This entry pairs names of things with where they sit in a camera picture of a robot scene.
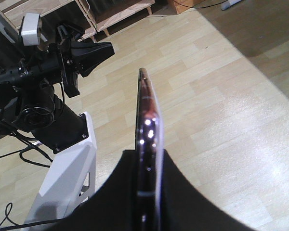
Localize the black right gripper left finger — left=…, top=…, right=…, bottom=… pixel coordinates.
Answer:
left=44, top=149, right=142, bottom=231

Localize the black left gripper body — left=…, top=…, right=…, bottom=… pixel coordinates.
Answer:
left=39, top=24, right=82, bottom=98

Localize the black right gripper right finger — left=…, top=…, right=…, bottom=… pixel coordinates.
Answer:
left=161, top=150, right=252, bottom=231

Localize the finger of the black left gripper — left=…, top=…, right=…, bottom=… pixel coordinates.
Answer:
left=71, top=41, right=115, bottom=77

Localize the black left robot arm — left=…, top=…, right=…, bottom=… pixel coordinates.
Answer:
left=0, top=23, right=115, bottom=153

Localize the wooden shelf cabinet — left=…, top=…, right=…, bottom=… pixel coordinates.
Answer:
left=0, top=0, right=155, bottom=42

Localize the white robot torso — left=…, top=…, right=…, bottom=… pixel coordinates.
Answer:
left=25, top=112, right=97, bottom=223

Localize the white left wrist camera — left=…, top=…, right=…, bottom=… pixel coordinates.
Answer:
left=21, top=13, right=42, bottom=46

